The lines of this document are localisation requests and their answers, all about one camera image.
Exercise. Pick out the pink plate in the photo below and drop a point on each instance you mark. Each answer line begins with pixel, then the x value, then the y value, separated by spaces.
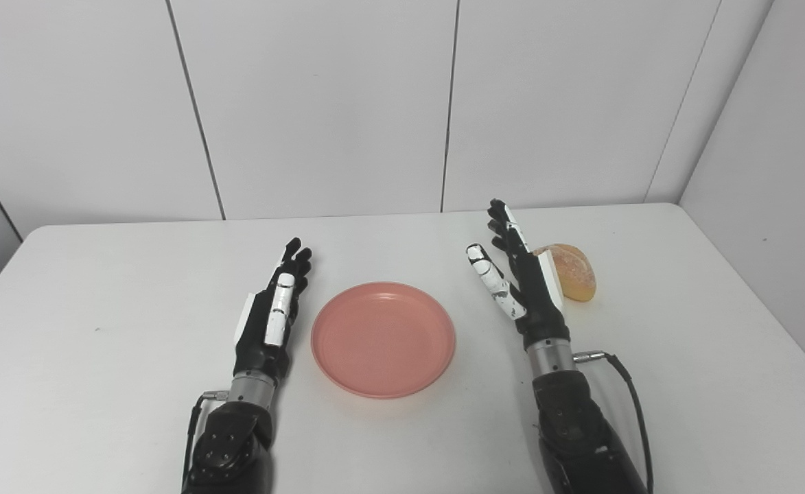
pixel 383 339

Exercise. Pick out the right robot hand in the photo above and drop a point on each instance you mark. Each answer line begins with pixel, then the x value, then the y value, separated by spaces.
pixel 526 288

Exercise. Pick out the bread roll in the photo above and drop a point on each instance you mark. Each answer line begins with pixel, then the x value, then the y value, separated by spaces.
pixel 576 273

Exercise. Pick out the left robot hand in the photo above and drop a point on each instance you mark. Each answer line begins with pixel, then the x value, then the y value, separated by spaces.
pixel 265 329

